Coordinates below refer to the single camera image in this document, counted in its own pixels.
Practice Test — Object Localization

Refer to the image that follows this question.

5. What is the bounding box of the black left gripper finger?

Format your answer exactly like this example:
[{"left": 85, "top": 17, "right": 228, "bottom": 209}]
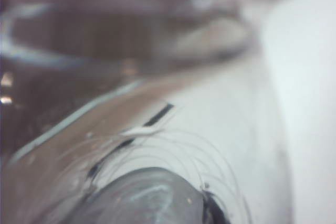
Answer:
[{"left": 201, "top": 183, "right": 233, "bottom": 224}]

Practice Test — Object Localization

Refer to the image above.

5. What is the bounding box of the clear water bottle red label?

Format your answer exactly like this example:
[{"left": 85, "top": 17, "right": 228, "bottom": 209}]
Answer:
[{"left": 0, "top": 0, "right": 336, "bottom": 224}]

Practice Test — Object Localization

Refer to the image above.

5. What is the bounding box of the white desk cable flap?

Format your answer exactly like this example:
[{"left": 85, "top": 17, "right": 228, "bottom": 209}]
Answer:
[{"left": 86, "top": 102, "right": 176, "bottom": 183}]

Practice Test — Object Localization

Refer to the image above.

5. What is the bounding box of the silver partition base rail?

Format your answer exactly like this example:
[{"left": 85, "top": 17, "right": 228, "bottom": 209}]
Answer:
[{"left": 9, "top": 80, "right": 144, "bottom": 162}]

